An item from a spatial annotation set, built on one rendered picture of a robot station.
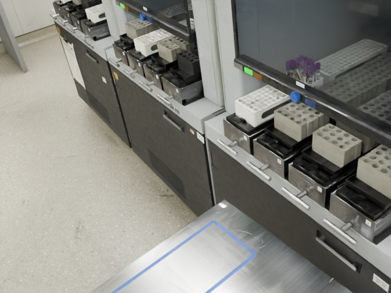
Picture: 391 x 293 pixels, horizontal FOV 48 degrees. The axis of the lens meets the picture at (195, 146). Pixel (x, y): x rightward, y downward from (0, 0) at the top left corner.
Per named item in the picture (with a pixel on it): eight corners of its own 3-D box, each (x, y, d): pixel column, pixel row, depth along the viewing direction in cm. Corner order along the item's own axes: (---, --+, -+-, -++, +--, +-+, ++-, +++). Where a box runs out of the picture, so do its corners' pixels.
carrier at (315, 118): (318, 134, 128) (319, 117, 124) (313, 137, 127) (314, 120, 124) (290, 118, 136) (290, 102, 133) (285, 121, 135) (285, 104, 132)
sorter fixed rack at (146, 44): (192, 30, 205) (190, 17, 201) (204, 36, 197) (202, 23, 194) (135, 52, 193) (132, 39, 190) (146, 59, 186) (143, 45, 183)
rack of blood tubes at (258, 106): (302, 84, 155) (302, 67, 151) (323, 94, 148) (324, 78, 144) (234, 117, 144) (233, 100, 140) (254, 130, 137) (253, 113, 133)
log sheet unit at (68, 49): (73, 78, 305) (57, 29, 283) (88, 92, 286) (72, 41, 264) (70, 79, 304) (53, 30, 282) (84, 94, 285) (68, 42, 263)
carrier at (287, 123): (306, 140, 126) (306, 123, 123) (301, 143, 126) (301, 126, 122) (278, 124, 135) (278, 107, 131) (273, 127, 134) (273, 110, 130)
